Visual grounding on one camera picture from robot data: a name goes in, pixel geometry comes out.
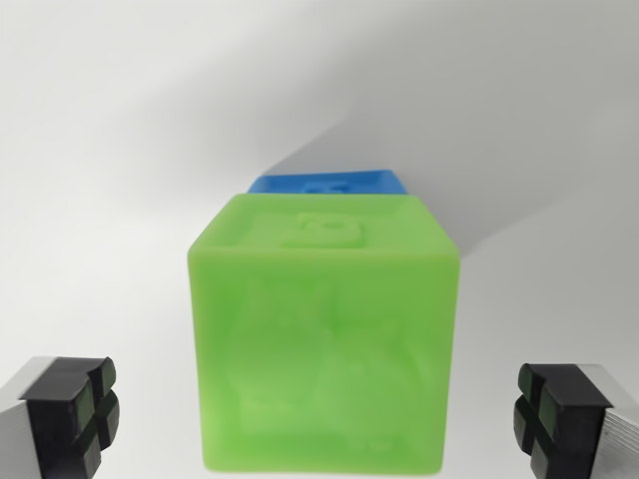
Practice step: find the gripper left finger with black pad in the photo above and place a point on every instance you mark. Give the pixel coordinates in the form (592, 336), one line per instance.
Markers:
(55, 419)

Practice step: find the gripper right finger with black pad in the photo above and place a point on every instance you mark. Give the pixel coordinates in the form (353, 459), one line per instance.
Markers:
(574, 424)

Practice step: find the green cube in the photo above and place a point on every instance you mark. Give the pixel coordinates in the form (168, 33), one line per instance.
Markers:
(324, 339)

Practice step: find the blue cube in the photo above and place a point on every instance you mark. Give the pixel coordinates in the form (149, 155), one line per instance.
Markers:
(329, 183)

